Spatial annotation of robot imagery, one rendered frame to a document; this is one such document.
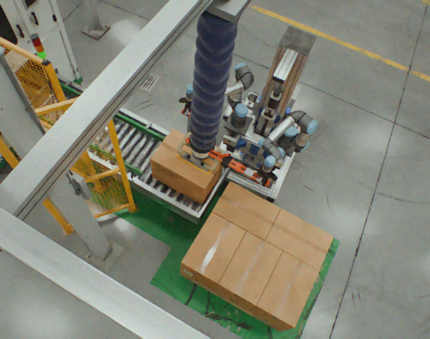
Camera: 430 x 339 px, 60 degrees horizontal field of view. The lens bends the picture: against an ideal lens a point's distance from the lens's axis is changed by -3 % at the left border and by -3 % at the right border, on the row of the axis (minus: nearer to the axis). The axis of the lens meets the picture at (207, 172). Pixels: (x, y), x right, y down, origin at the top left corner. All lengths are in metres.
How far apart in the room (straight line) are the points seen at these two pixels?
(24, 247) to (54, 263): 0.08
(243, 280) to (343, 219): 1.65
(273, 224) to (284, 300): 0.75
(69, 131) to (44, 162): 0.13
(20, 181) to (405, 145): 5.09
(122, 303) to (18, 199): 0.50
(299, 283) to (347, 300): 0.88
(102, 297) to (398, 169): 4.84
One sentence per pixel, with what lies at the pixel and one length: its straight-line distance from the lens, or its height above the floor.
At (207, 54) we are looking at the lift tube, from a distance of 2.26.
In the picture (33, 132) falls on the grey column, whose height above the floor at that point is 2.46.
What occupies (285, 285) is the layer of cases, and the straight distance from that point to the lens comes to 3.77.
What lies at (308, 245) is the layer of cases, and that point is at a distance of 3.94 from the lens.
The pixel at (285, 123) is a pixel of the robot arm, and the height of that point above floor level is 1.64.
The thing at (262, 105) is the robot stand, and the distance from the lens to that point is 3.67.
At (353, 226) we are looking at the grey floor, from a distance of 4.82.
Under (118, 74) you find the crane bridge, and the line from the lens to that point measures 1.44.
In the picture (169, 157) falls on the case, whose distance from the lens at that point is 3.63.
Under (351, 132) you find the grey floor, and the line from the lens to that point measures 5.44.
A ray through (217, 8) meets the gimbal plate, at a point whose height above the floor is 2.87.
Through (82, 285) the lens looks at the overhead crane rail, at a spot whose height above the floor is 3.21.
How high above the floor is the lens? 4.13
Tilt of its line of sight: 63 degrees down
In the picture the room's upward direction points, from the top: 9 degrees clockwise
